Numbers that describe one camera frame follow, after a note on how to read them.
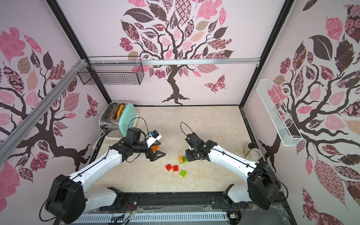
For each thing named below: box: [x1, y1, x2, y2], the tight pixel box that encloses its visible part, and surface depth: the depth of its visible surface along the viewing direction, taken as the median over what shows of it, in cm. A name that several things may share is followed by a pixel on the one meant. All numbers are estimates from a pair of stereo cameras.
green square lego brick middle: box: [179, 169, 188, 178], surface depth 85 cm
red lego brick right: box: [172, 165, 179, 173], surface depth 86 cm
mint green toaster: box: [98, 101, 140, 141], surface depth 95 cm
